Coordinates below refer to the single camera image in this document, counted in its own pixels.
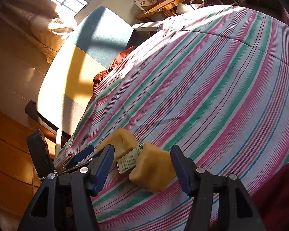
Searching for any small green label box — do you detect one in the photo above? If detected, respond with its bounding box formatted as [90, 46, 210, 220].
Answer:
[117, 143, 144, 175]

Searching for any white charger cable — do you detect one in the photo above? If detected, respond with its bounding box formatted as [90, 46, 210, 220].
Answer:
[175, 0, 205, 15]

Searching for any white mattress headboard panel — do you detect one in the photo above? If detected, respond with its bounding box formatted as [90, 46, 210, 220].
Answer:
[36, 6, 134, 135]

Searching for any yellow sponge block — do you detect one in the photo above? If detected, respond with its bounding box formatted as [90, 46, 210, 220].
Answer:
[129, 142, 176, 193]
[97, 128, 138, 166]

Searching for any rust red cloth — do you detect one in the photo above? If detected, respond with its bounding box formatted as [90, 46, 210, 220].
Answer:
[92, 46, 136, 91]

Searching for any wooden wardrobe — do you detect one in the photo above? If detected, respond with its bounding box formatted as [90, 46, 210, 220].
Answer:
[0, 105, 56, 231]

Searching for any beige curtain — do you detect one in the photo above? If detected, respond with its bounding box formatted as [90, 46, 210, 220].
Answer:
[0, 0, 77, 64]

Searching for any wooden side table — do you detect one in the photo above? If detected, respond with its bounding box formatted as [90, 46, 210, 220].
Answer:
[135, 0, 186, 23]

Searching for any striped bed sheet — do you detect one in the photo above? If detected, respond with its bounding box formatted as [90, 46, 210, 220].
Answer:
[54, 4, 289, 231]

